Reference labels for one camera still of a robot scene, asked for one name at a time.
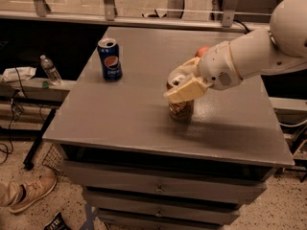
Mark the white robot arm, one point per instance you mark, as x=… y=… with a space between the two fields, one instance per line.
x=280 y=49

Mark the side bench shelf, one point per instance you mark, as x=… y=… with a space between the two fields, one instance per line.
x=33 y=92

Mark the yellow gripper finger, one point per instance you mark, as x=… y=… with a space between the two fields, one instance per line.
x=189 y=67
x=188 y=89

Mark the tan sneaker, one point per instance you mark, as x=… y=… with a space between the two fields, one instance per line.
x=30 y=192

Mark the white crumpled cloth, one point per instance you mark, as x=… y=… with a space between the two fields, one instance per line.
x=18 y=74

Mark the beige trouser leg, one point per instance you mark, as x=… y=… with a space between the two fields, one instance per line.
x=10 y=193

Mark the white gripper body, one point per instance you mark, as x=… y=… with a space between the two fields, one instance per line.
x=217 y=65

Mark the metal window railing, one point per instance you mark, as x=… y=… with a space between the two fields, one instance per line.
x=169 y=14

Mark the wire mesh basket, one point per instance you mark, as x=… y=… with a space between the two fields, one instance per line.
x=52 y=161

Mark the grey drawer cabinet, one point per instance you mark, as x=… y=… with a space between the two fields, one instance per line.
x=138 y=167

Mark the clear plastic water bottle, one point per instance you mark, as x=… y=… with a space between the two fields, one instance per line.
x=50 y=70

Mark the red apple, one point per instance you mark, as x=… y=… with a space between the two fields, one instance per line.
x=201 y=51

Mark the blue Pepsi can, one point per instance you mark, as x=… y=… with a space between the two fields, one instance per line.
x=108 y=50

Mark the orange soda can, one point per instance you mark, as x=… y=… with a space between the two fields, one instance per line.
x=181 y=112

